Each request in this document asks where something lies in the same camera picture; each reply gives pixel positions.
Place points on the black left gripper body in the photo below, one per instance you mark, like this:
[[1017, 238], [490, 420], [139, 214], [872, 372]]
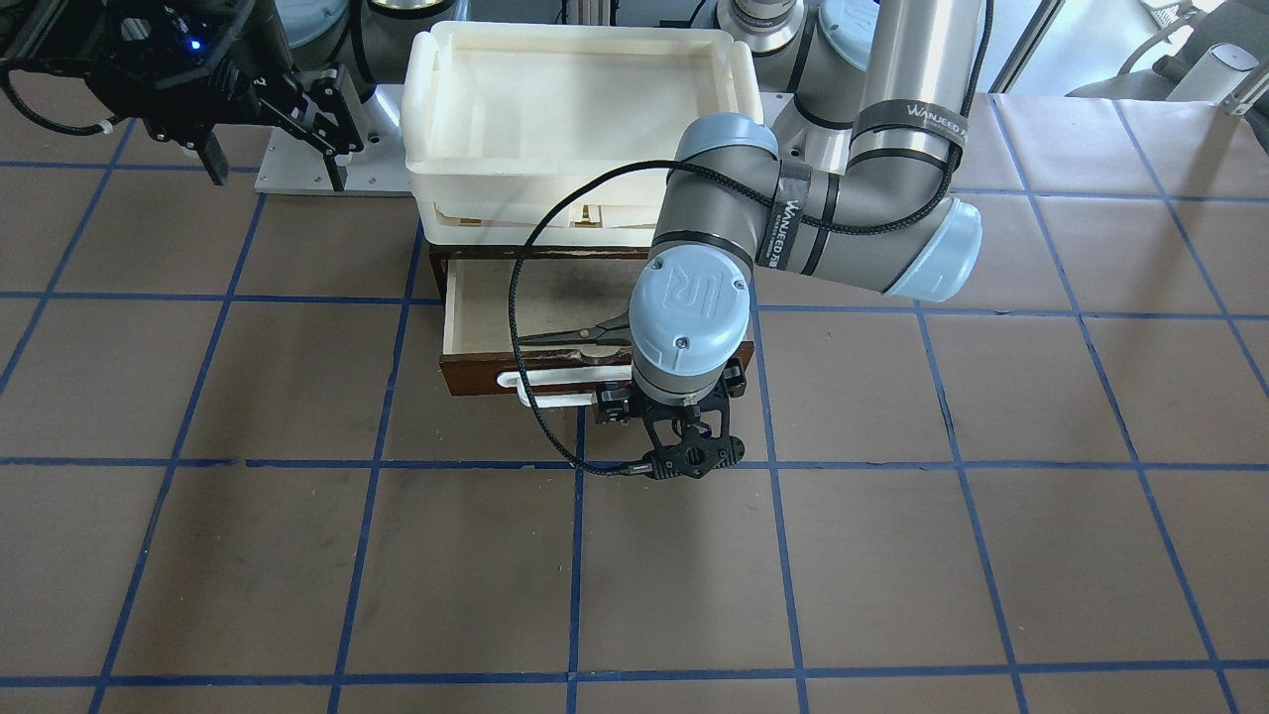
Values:
[[608, 405]]

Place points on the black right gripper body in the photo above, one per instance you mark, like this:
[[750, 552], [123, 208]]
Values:
[[260, 81]]

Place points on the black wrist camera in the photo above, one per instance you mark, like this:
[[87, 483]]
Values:
[[697, 453], [164, 44]]

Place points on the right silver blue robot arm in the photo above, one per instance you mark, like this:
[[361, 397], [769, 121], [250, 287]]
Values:
[[375, 51]]

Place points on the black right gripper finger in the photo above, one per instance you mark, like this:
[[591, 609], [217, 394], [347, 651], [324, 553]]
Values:
[[213, 159], [330, 151]]

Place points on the orange grey scissors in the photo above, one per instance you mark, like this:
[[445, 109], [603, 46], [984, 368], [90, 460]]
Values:
[[616, 331]]

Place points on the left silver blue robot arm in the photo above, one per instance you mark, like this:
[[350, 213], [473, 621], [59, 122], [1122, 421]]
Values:
[[849, 186]]

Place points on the cream plastic tray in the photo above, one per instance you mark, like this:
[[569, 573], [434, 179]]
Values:
[[501, 120]]

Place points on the light wooden drawer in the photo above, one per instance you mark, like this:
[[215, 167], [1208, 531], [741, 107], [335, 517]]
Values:
[[476, 352]]

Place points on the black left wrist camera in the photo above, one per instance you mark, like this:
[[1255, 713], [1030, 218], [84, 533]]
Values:
[[697, 453]]

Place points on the dark brown wooden cabinet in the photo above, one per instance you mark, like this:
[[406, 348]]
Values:
[[440, 256]]

